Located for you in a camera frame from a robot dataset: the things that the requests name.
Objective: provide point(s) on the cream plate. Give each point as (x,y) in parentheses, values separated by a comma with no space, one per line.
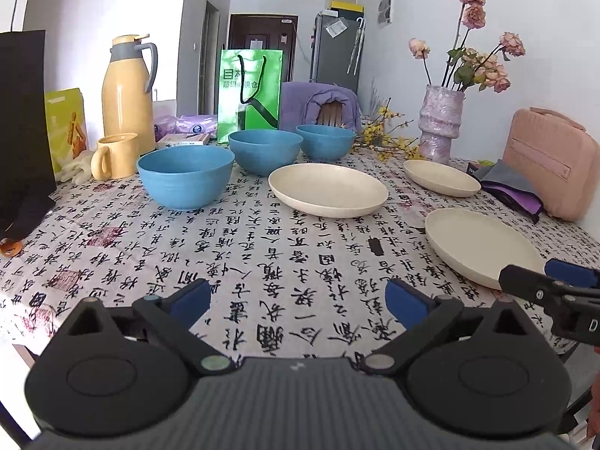
(478,243)
(440,177)
(328,190)

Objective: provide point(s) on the folded umbrella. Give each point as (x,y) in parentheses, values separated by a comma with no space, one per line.
(357,44)

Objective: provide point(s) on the small orange object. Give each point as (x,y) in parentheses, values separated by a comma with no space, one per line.
(9,247)

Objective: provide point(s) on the green paper bag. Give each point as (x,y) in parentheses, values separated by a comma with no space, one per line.
(234,98)

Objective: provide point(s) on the yellow mug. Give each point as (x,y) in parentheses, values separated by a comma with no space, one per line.
(117,157)

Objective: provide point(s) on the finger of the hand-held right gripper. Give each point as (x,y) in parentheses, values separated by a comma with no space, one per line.
(525,281)
(574,273)

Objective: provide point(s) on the grey and purple cloth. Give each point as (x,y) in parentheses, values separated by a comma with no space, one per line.
(511,183)

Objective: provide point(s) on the pale purple vase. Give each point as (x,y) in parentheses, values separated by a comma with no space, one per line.
(440,122)

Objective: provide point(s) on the purple jacket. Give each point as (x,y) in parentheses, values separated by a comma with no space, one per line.
(295,105)

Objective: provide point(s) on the black paper bag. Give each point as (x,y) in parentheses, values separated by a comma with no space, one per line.
(23,112)

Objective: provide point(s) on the yellow flower branches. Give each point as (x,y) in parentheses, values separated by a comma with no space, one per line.
(384,138)

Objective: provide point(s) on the pink case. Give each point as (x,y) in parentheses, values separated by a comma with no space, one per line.
(553,164)

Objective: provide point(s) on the grey refrigerator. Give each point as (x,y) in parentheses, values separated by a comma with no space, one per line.
(330,56)

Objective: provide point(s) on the dark brown door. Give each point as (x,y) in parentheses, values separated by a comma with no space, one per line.
(262,30)

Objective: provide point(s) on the blue bowl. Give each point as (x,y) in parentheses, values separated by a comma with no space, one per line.
(328,143)
(185,178)
(265,152)

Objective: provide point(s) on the side door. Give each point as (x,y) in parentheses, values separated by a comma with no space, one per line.
(208,56)

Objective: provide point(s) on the wooden chair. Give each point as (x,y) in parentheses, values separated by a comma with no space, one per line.
(332,113)

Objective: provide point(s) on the purple tissue pack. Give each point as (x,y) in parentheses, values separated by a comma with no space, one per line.
(197,124)
(165,125)

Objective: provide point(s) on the yellow thermos jug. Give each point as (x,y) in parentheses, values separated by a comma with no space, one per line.
(126,98)

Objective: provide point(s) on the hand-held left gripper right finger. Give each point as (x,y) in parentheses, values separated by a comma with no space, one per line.
(405,307)

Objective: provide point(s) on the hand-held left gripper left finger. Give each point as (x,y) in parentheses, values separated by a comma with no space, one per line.
(190,301)

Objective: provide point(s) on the yellow-green snack box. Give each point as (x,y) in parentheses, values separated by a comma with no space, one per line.
(65,126)

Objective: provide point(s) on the white gloves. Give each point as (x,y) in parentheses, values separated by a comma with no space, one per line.
(77,168)

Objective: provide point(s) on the dried pink roses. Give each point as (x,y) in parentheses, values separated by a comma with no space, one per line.
(473,16)

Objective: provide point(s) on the yellow and black box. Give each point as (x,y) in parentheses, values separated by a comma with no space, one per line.
(347,7)

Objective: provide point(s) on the black cloth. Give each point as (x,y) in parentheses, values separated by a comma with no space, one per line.
(28,218)

